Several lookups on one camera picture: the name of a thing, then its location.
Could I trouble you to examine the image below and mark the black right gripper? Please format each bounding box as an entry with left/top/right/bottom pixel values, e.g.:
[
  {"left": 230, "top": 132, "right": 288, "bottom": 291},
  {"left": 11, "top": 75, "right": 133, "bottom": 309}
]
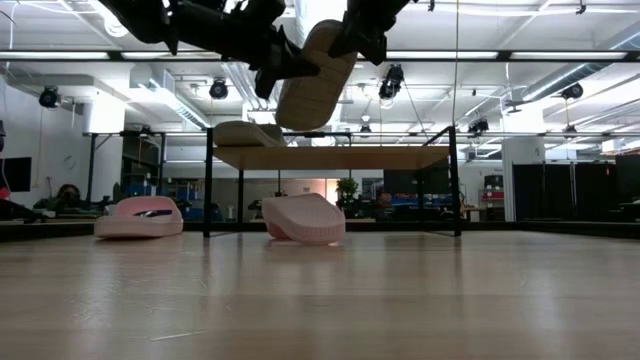
[{"left": 328, "top": 0, "right": 416, "bottom": 66}]

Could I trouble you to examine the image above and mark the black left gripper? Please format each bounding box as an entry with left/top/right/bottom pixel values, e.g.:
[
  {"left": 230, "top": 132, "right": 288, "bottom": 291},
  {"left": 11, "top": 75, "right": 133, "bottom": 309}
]
[{"left": 169, "top": 0, "right": 321, "bottom": 100}]

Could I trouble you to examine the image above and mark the grey rubber slide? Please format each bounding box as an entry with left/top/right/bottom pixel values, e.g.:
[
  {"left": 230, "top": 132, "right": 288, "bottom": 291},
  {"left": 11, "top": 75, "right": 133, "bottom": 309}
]
[
  {"left": 213, "top": 120, "right": 287, "bottom": 148},
  {"left": 275, "top": 19, "right": 359, "bottom": 132}
]

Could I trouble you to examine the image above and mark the pink rubber slide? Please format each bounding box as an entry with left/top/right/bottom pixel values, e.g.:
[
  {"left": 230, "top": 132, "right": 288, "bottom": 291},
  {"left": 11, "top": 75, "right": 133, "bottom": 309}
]
[
  {"left": 93, "top": 195, "right": 184, "bottom": 239},
  {"left": 261, "top": 193, "right": 347, "bottom": 246}
]

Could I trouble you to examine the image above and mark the green background potted plant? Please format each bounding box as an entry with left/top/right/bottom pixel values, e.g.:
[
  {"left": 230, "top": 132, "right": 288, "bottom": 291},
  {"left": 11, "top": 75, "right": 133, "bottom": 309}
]
[{"left": 335, "top": 178, "right": 360, "bottom": 212}]

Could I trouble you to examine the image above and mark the black background rack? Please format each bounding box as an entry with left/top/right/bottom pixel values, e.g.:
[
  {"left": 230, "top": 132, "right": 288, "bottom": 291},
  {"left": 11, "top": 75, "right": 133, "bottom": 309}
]
[{"left": 119, "top": 130, "right": 166, "bottom": 199}]

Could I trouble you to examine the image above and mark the white room column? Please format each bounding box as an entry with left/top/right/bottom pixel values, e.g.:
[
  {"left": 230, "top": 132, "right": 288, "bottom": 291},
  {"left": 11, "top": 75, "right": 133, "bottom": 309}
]
[{"left": 502, "top": 137, "right": 546, "bottom": 223}]

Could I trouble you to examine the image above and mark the black room partition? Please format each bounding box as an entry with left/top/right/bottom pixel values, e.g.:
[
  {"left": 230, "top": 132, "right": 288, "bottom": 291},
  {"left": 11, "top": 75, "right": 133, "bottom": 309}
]
[{"left": 512, "top": 154, "right": 640, "bottom": 223}]

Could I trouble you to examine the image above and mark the person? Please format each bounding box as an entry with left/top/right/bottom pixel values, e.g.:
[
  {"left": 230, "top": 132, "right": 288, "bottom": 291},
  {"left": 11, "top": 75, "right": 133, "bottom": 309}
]
[{"left": 54, "top": 183, "right": 82, "bottom": 209}]

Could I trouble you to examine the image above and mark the thin hanging cable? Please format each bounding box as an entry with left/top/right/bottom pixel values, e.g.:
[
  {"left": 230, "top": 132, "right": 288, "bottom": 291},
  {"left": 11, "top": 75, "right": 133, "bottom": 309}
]
[{"left": 452, "top": 0, "right": 460, "bottom": 126}]

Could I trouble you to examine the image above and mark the wooden shelf with black frame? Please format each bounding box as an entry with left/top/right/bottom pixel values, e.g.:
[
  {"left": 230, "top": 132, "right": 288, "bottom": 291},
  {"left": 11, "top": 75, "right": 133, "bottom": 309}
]
[{"left": 202, "top": 126, "right": 464, "bottom": 239}]

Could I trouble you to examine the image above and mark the black aluminium rig frame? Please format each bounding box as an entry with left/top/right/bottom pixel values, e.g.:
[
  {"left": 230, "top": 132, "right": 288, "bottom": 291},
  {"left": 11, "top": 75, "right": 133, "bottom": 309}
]
[{"left": 0, "top": 219, "right": 640, "bottom": 242}]

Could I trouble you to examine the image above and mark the black wall monitor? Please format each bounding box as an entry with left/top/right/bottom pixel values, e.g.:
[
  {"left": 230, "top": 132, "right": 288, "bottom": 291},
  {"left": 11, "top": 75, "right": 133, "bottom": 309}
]
[{"left": 0, "top": 157, "right": 32, "bottom": 193}]

